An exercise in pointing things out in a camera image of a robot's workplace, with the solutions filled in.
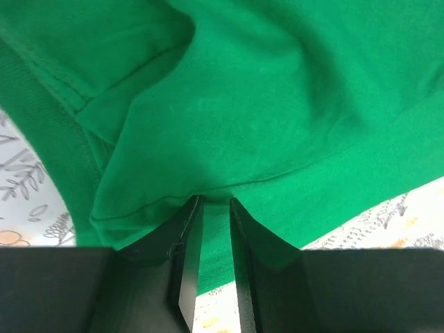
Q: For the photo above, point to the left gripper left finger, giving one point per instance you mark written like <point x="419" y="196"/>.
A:
<point x="148" y="286"/>

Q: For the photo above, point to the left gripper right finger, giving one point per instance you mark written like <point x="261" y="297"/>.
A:
<point x="281" y="288"/>

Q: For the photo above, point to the green t shirt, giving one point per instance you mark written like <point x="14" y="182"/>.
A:
<point x="308" y="112"/>

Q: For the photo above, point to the floral table cloth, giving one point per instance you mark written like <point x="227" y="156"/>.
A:
<point x="34" y="214"/>

